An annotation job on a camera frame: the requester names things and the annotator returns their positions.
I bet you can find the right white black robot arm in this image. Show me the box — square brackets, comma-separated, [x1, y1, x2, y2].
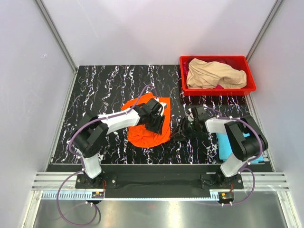
[171, 106, 268, 188]

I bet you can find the folded light blue t shirt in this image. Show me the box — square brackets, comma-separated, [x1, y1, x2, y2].
[216, 133, 264, 163]

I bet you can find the red plastic bin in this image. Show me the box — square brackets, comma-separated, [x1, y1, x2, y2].
[180, 55, 256, 96]

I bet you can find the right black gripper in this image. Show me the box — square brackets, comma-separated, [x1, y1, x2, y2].
[169, 117, 199, 142]

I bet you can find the aluminium frame rail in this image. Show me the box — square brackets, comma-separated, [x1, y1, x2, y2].
[32, 172, 289, 191]

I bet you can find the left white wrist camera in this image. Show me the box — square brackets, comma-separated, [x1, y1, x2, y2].
[159, 102, 167, 110]

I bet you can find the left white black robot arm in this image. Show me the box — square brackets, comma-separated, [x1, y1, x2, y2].
[68, 98, 168, 188]

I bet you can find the orange t shirt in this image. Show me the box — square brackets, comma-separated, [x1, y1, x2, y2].
[121, 93, 171, 148]

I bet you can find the beige t shirt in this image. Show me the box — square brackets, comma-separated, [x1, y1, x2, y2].
[186, 58, 247, 89]

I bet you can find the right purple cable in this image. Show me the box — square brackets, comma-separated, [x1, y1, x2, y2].
[204, 106, 264, 206]

